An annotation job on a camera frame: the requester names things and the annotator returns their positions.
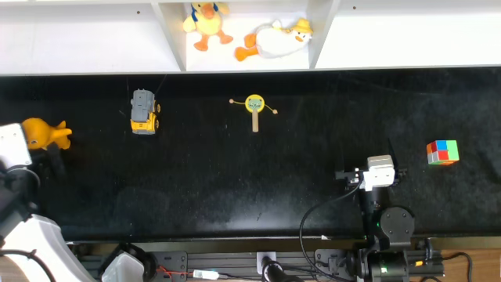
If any mounting rail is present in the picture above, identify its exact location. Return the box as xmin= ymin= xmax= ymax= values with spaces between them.
xmin=66 ymin=237 xmax=475 ymax=282

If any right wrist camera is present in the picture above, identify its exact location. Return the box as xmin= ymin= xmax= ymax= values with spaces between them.
xmin=362 ymin=154 xmax=397 ymax=193

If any white shelf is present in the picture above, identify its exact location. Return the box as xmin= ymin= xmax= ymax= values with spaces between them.
xmin=0 ymin=0 xmax=501 ymax=77

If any yellow rubber duck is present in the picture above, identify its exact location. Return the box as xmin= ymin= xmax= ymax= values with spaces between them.
xmin=20 ymin=117 xmax=74 ymax=151

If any yellow cat-face rattle drum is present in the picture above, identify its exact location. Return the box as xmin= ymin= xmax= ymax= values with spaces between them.
xmin=229 ymin=93 xmax=279 ymax=133

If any many-coloured puzzle cube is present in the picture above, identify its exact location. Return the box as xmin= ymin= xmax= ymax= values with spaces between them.
xmin=425 ymin=139 xmax=460 ymax=166

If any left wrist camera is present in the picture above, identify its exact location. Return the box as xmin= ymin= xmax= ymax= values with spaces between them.
xmin=0 ymin=122 xmax=34 ymax=168

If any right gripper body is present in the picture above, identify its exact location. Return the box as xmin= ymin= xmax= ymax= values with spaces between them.
xmin=335 ymin=167 xmax=408 ymax=193

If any black cable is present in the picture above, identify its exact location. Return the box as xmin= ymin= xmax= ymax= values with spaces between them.
xmin=298 ymin=180 xmax=366 ymax=282
xmin=0 ymin=248 xmax=59 ymax=282

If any grey and yellow toy truck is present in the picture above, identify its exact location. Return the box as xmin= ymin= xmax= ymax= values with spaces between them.
xmin=129 ymin=89 xmax=162 ymax=136

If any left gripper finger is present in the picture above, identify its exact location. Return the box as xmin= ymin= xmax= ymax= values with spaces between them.
xmin=45 ymin=143 xmax=67 ymax=179

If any white plush duck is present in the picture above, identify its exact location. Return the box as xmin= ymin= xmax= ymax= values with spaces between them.
xmin=233 ymin=17 xmax=315 ymax=63

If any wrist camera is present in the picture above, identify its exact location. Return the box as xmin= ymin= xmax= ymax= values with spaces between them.
xmin=362 ymin=154 xmax=397 ymax=193
xmin=0 ymin=122 xmax=34 ymax=168

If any yellow plush duck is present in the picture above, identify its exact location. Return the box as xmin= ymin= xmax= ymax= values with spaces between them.
xmin=182 ymin=2 xmax=235 ymax=52

